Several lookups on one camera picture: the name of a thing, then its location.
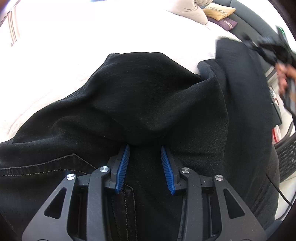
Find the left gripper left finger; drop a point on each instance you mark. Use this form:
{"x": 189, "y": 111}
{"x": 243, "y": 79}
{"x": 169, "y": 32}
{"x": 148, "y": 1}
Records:
{"x": 76, "y": 209}

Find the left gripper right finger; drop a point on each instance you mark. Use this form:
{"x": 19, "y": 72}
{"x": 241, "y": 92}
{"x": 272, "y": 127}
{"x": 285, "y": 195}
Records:
{"x": 211, "y": 208}

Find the black denim pants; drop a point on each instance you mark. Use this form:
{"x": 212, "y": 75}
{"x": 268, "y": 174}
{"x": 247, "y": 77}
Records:
{"x": 216, "y": 122}

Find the person's right hand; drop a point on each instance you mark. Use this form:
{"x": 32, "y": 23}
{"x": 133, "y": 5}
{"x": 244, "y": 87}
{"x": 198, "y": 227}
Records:
{"x": 284, "y": 72}

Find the dark grey sofa bench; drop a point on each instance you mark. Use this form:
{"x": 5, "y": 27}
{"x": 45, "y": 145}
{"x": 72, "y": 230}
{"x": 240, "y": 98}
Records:
{"x": 262, "y": 16}

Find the purple cushion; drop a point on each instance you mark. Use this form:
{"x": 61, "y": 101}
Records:
{"x": 225, "y": 23}

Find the yellow cushion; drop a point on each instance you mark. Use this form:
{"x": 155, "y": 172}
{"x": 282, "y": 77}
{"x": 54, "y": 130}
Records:
{"x": 217, "y": 11}

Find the beige folded duvet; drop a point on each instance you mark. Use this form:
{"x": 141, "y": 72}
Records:
{"x": 191, "y": 9}

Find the white bed sheet mattress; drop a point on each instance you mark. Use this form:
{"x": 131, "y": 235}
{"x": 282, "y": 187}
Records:
{"x": 49, "y": 49}

